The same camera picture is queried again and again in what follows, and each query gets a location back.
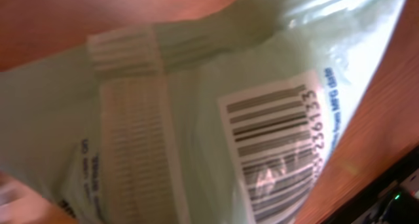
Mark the mint green wipes pack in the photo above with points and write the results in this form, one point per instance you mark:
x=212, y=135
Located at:
x=230, y=118

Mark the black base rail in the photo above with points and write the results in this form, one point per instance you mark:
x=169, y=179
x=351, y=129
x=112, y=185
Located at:
x=391, y=198

